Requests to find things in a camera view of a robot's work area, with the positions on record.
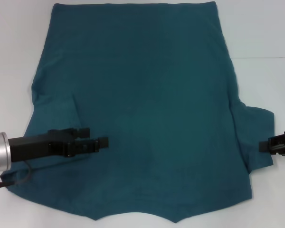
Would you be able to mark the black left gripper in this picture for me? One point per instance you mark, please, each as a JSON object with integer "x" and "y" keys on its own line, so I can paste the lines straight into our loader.
{"x": 38, "y": 147}

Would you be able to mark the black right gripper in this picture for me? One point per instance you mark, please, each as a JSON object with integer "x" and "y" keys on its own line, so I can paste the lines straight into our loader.
{"x": 282, "y": 145}

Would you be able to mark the teal blue t-shirt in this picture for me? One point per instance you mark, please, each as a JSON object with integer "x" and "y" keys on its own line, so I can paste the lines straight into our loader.
{"x": 145, "y": 95}

